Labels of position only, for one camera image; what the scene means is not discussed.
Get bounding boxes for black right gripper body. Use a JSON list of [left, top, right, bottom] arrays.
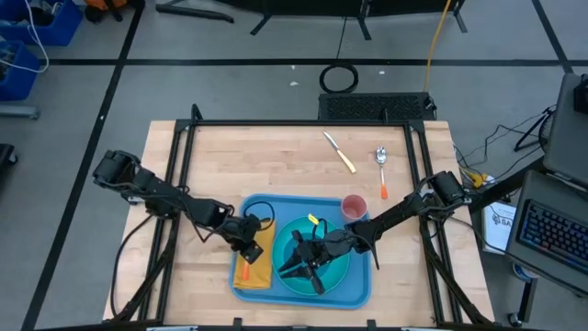
[[290, 228, 357, 296]]

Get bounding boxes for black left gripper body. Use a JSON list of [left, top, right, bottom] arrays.
[[223, 214, 266, 266]]

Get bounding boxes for blue bowl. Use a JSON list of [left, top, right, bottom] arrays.
[[281, 228, 340, 284]]

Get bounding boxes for teal plate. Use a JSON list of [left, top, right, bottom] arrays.
[[270, 215, 351, 297]]

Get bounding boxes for yellow cloth napkin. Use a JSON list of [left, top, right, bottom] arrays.
[[232, 218, 277, 290]]

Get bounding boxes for pink cup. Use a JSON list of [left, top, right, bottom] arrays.
[[340, 194, 368, 223]]

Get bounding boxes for blue plastic tray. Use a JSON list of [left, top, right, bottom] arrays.
[[228, 192, 372, 310]]

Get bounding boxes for knife with cream handle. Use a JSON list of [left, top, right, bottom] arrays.
[[322, 131, 357, 175]]

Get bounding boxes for spoon with orange handle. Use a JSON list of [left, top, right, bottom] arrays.
[[374, 145, 390, 200]]

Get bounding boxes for white printed paper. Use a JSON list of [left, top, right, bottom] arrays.
[[481, 201, 518, 255]]

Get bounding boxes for blue white tape roll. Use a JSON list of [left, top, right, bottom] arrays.
[[511, 262, 535, 280]]

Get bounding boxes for grey laptop with backlit keyboard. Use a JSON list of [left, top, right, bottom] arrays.
[[504, 169, 588, 295]]

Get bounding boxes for long black bar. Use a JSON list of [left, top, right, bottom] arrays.
[[154, 3, 234, 24]]

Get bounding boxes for black room divider panel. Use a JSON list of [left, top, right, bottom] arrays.
[[215, 0, 469, 41]]

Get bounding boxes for grey metal base bar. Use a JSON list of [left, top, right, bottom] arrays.
[[0, 105, 40, 121]]

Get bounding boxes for grey flat panel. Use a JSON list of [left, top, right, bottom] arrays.
[[541, 72, 588, 188]]

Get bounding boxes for orange and black machine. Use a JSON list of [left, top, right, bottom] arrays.
[[84, 0, 146, 23]]

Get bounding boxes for blue storage bin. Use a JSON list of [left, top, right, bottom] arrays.
[[0, 40, 41, 102], [0, 0, 84, 47]]

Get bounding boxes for black box device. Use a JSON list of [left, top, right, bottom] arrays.
[[572, 73, 588, 115]]

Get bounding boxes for black aluminium table frame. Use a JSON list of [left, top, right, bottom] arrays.
[[103, 103, 496, 331]]

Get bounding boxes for thick black cable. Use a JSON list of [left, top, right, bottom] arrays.
[[109, 213, 156, 319]]

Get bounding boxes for yellow cable connector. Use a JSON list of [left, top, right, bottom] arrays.
[[466, 169, 489, 188]]

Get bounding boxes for coiled black cable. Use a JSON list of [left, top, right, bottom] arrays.
[[319, 16, 360, 95]]

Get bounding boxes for yellow cable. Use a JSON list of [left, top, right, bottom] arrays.
[[422, 0, 454, 93]]

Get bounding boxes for white cable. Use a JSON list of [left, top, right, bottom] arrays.
[[0, 0, 50, 74]]

